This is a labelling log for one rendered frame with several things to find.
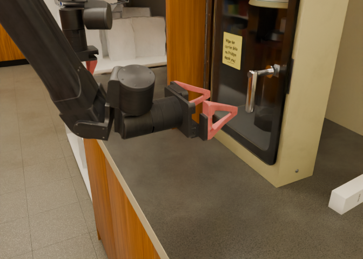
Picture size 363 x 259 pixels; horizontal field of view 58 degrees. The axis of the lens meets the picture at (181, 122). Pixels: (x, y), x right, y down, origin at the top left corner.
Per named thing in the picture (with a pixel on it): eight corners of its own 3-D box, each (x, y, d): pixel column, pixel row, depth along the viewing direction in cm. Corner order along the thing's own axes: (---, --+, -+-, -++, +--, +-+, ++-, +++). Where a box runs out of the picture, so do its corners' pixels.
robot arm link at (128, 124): (109, 124, 59) (119, 147, 56) (109, 95, 54) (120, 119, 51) (146, 116, 62) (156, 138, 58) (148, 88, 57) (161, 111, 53)
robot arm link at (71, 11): (63, 2, 85) (54, 5, 80) (89, 2, 85) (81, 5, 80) (67, 30, 88) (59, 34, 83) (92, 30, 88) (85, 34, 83)
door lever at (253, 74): (270, 110, 70) (262, 106, 72) (275, 66, 65) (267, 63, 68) (249, 115, 67) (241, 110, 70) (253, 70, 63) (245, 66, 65)
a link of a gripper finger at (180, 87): (204, 74, 68) (162, 81, 64) (223, 85, 62) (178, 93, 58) (204, 105, 71) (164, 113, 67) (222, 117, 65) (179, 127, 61)
